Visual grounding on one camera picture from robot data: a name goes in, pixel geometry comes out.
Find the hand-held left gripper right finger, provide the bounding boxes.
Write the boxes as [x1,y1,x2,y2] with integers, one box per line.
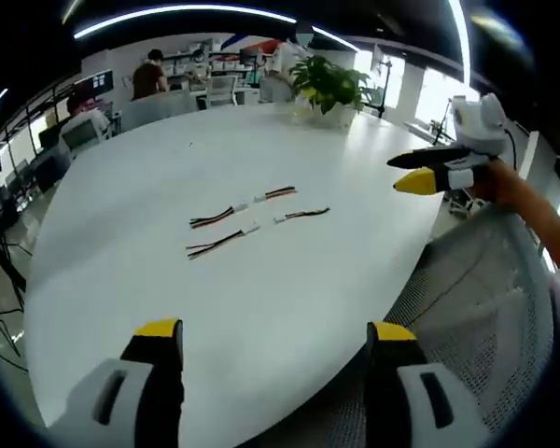
[364,320,490,448]

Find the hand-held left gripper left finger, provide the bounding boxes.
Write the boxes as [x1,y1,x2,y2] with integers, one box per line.
[66,318,186,448]

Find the JST connector cable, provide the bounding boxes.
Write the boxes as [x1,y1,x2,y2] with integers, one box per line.
[252,185,299,204]
[272,206,332,225]
[189,200,251,231]
[185,223,262,261]

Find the curved ceiling light strip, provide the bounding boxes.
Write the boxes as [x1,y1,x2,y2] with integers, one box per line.
[446,0,473,91]
[73,8,298,39]

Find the white plant pot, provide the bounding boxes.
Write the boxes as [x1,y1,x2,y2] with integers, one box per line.
[309,102,357,131]

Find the grey mesh office chair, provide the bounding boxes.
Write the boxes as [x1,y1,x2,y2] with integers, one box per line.
[324,203,557,448]

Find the green potted plant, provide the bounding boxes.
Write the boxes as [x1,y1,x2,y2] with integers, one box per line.
[287,54,380,116]

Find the black tripod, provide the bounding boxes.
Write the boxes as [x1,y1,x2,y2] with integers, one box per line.
[0,217,30,312]

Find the white office chair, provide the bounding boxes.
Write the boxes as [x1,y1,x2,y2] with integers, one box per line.
[206,75,239,109]

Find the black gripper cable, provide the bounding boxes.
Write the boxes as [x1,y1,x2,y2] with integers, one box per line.
[502,126,520,170]

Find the wall screen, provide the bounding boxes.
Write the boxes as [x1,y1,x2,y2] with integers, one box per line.
[71,69,114,93]

